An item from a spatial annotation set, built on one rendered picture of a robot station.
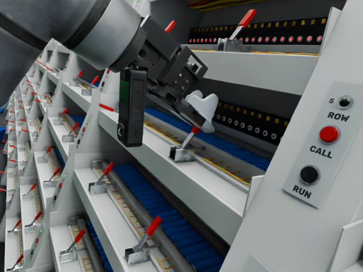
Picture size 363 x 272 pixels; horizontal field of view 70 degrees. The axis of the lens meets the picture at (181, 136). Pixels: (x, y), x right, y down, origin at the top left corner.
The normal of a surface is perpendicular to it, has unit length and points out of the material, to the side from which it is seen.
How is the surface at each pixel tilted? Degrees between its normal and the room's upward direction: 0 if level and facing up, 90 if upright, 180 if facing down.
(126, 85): 111
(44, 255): 90
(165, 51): 90
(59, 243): 19
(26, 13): 100
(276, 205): 90
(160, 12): 90
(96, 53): 134
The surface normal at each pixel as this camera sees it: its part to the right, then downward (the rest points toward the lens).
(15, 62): 0.76, 0.60
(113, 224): 0.14, -0.96
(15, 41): 0.68, 0.56
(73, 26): 0.10, 0.73
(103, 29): 0.36, 0.50
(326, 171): -0.75, -0.29
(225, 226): -0.84, 0.02
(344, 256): 0.53, 0.29
